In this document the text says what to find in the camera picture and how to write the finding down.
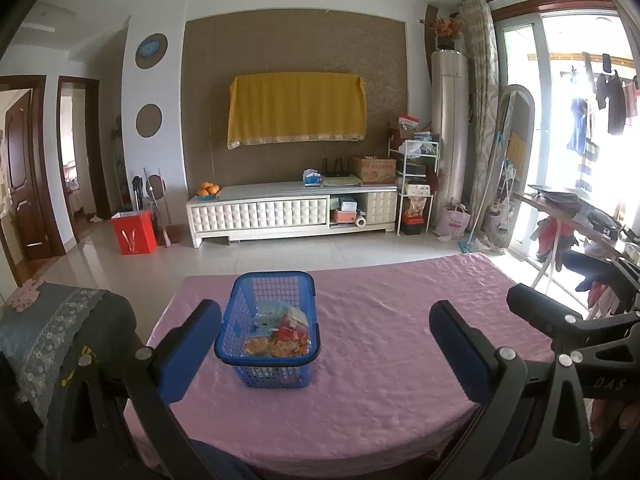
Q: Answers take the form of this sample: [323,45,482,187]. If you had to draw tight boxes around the brown wooden door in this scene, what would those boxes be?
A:
[0,75,66,268]

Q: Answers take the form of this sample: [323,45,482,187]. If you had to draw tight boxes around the artificial flower arrangement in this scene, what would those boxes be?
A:
[425,12,463,51]

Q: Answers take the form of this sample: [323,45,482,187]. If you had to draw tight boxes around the dark hanging garment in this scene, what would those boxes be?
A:
[595,72,628,136]

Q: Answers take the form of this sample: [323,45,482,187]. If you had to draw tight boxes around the pink quilted tablecloth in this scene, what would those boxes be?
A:
[122,252,556,478]

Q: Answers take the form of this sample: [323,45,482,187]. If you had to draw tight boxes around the person's right hand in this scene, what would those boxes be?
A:
[591,399,640,433]

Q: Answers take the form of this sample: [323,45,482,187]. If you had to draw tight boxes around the blue plastic basket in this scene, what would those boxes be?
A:
[214,271,322,389]

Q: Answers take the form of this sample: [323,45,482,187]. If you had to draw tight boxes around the black router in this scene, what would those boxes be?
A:
[320,157,351,179]

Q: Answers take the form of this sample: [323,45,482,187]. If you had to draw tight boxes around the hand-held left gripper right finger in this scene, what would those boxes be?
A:
[428,300,593,480]

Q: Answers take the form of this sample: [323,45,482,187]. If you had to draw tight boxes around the cardboard box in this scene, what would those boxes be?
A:
[351,155,397,184]

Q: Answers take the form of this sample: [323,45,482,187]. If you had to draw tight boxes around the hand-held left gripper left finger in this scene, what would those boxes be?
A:
[57,299,251,480]

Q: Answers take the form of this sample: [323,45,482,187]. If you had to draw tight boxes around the red snack packet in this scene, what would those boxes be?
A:
[274,314,301,343]

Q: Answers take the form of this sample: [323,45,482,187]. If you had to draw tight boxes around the clear bag of blue candies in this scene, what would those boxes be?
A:
[252,302,291,333]

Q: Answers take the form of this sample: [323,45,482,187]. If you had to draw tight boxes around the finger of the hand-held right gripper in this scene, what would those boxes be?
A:
[506,284,640,350]

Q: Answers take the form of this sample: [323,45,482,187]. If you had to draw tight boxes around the standing air conditioner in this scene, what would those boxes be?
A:
[431,49,471,233]

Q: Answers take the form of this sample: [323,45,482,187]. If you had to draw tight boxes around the blue wall clock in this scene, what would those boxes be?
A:
[135,33,169,68]

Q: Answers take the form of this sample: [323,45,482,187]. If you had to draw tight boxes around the white pink shopping bag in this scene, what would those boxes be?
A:
[434,202,472,240]

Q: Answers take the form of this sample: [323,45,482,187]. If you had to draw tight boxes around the standing mirror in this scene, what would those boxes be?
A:
[492,84,536,256]

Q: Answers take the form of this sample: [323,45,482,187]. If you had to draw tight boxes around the wooden folding rack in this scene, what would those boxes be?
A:
[512,184,640,291]

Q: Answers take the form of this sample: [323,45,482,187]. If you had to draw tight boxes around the patterned curtain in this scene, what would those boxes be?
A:
[459,0,501,256]

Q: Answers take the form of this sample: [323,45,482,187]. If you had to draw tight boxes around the broom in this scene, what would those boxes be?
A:
[144,167,176,248]

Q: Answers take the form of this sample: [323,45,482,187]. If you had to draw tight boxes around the orange snack packet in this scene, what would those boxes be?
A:
[243,335,271,357]
[272,339,311,358]

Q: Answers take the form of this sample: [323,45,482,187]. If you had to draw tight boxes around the white wire shelf rack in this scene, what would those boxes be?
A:
[387,132,441,236]

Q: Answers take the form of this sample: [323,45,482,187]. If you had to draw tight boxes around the blue hanging garment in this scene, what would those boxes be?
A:
[567,97,591,153]

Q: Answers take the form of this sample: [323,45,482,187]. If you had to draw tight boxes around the red box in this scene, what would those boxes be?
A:
[111,210,156,256]

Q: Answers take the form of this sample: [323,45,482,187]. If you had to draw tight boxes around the white tufted TV cabinet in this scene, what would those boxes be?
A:
[186,183,399,248]

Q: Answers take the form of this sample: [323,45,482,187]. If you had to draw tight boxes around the round brown wall plaque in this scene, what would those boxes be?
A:
[135,103,163,137]

